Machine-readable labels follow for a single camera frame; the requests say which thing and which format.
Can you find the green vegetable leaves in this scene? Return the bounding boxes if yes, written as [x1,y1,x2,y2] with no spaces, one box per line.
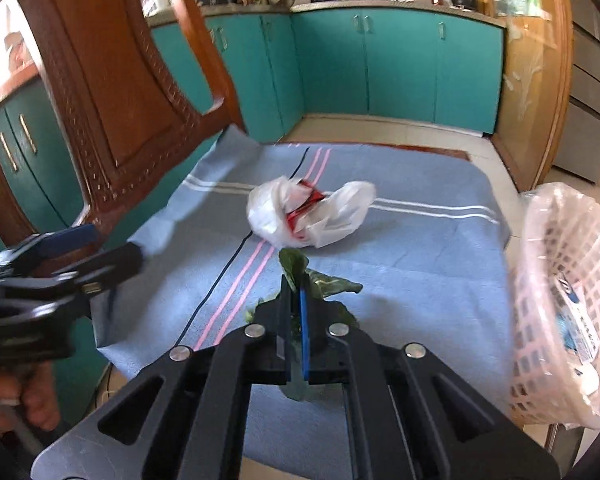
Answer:
[240,249,366,405]

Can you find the white blue ointment box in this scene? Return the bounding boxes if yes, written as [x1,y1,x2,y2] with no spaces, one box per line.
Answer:
[550,272,600,363]

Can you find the person's left hand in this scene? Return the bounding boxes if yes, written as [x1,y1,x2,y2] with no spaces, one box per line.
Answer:
[0,362,61,437]

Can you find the white plastic laundry basket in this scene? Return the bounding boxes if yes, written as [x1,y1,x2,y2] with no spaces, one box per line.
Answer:
[510,182,600,429]

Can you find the carved wooden chair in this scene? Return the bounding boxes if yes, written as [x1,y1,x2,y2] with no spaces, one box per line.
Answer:
[0,0,244,276]

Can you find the blue striped seat cloth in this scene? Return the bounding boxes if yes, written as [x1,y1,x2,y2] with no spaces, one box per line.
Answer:
[92,129,513,410]

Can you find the white plastic bag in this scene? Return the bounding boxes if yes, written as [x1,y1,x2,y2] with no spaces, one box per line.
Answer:
[246,177,376,248]

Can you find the red wrapper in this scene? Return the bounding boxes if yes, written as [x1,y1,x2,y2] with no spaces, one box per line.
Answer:
[285,179,326,237]

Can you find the silver refrigerator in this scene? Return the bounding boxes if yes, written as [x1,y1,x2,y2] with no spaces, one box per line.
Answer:
[554,0,600,183]

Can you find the wooden glass door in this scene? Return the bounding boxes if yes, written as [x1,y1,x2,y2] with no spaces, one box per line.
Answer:
[481,0,573,192]

